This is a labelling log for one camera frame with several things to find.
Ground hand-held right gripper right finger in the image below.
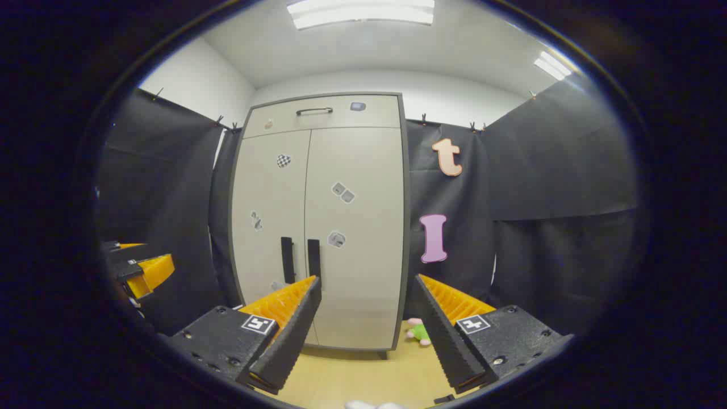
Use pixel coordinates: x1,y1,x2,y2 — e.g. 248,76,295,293
412,274,573,395

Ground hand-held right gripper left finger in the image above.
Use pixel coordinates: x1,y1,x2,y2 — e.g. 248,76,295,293
162,276,323,395

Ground black backdrop cloth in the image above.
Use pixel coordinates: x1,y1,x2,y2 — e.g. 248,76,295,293
97,85,640,339

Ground grey cabinet door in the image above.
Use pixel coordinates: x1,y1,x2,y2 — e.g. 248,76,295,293
305,126,406,350
231,130,320,347

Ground grey cabinet drawer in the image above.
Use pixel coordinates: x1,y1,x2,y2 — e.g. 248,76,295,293
243,94,402,139

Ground green and pink plush toy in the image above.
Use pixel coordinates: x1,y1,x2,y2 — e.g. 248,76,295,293
406,318,432,347

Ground black door handle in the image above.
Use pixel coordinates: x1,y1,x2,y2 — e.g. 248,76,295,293
281,237,296,285
307,239,322,282

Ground small ceiling light panel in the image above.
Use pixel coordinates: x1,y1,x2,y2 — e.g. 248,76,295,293
533,51,573,81

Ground grey double-door shoe cabinet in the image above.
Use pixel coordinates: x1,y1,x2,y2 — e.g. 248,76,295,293
229,92,411,360

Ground large ceiling light panel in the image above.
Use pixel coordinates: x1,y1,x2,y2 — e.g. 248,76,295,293
286,0,436,30

